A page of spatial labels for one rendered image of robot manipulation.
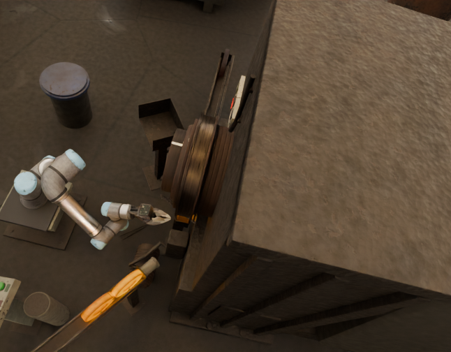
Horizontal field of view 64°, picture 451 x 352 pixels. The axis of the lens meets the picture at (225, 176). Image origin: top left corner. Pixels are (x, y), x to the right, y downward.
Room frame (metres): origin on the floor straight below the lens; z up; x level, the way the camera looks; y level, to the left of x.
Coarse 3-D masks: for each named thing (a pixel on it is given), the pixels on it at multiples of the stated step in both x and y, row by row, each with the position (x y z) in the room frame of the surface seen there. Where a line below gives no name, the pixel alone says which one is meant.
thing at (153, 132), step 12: (144, 108) 1.21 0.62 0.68; (156, 108) 1.27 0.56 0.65; (168, 108) 1.33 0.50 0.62; (144, 120) 1.19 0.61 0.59; (156, 120) 1.22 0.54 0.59; (168, 120) 1.26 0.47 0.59; (180, 120) 1.21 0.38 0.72; (156, 132) 1.14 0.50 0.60; (168, 132) 1.17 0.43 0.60; (156, 144) 1.02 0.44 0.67; (168, 144) 1.07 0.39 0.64; (156, 156) 1.13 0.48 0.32; (144, 168) 1.15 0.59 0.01; (156, 168) 1.12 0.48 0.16; (156, 180) 1.10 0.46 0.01
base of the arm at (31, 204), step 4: (20, 196) 0.50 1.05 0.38; (40, 196) 0.55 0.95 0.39; (44, 196) 0.56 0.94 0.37; (20, 200) 0.49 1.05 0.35; (24, 200) 0.49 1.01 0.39; (28, 200) 0.49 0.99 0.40; (32, 200) 0.50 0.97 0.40; (36, 200) 0.51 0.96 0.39; (40, 200) 0.53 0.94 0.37; (44, 200) 0.54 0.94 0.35; (24, 204) 0.48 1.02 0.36; (28, 204) 0.48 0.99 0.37; (32, 204) 0.49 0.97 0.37; (36, 204) 0.51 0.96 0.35; (40, 204) 0.52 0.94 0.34; (44, 204) 0.53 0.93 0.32; (32, 208) 0.48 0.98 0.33; (36, 208) 0.49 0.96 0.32
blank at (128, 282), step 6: (138, 270) 0.32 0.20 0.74; (126, 276) 0.27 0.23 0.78; (132, 276) 0.28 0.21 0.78; (138, 276) 0.29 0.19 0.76; (120, 282) 0.23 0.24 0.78; (126, 282) 0.24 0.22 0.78; (132, 282) 0.27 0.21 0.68; (114, 288) 0.20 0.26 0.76; (120, 288) 0.21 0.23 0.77; (126, 288) 0.23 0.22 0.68; (114, 294) 0.18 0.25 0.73; (120, 294) 0.20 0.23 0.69
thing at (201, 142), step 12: (204, 120) 0.85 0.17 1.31; (204, 132) 0.78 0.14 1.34; (192, 144) 0.71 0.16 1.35; (204, 144) 0.73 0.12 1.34; (192, 156) 0.67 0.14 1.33; (204, 156) 0.69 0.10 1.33; (192, 168) 0.63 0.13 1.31; (192, 180) 0.60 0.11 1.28; (180, 192) 0.55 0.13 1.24; (192, 192) 0.57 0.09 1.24; (180, 204) 0.53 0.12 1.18; (192, 204) 0.55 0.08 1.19
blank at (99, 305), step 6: (108, 294) 0.17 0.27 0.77; (96, 300) 0.12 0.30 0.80; (102, 300) 0.13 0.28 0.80; (108, 300) 0.14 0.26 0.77; (90, 306) 0.09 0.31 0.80; (96, 306) 0.10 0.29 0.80; (102, 306) 0.11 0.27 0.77; (84, 312) 0.06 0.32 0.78; (90, 312) 0.07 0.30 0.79; (96, 312) 0.09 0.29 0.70; (84, 318) 0.04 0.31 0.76; (90, 318) 0.05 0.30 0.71
